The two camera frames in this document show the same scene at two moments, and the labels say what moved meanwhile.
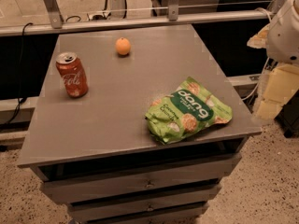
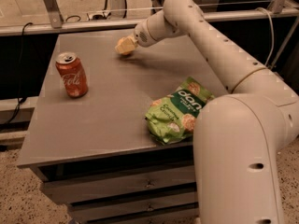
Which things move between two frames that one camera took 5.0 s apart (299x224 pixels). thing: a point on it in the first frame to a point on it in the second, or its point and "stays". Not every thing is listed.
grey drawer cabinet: (94, 152) stays
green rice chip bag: (188, 110) stays
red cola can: (73, 74) stays
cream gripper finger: (260, 39) to (126, 41)
